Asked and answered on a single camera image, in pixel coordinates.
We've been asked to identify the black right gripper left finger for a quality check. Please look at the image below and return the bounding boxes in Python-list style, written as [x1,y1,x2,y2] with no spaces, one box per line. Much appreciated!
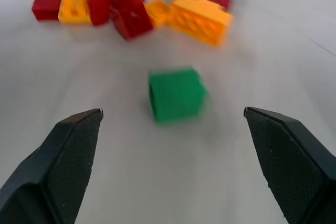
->
[0,108,104,224]

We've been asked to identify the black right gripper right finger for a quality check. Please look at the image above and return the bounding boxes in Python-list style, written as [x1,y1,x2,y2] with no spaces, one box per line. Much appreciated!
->
[243,106,336,224]

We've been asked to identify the green toy block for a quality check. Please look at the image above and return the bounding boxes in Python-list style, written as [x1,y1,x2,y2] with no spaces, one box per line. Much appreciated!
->
[148,66,208,124]

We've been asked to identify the long orange toy block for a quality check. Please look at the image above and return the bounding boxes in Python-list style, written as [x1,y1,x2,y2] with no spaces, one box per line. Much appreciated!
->
[169,0,234,47]

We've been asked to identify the small orange toy block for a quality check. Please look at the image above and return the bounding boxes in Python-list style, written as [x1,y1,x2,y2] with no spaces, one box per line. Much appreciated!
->
[144,0,172,28]

